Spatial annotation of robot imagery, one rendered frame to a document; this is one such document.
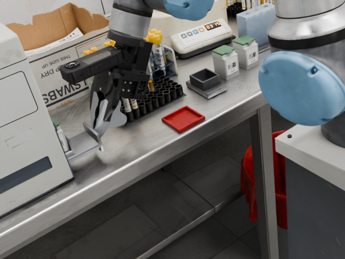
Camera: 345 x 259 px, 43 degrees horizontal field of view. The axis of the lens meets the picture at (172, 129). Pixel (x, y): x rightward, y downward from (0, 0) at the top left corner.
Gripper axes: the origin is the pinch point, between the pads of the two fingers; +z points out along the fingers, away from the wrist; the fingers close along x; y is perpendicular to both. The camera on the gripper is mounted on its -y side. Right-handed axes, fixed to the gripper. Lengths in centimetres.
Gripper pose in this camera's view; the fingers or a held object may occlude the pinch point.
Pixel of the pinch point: (94, 132)
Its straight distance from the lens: 88.9
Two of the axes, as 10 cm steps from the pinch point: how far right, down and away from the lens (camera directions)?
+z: -2.6, 9.2, 2.8
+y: 7.9, 0.3, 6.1
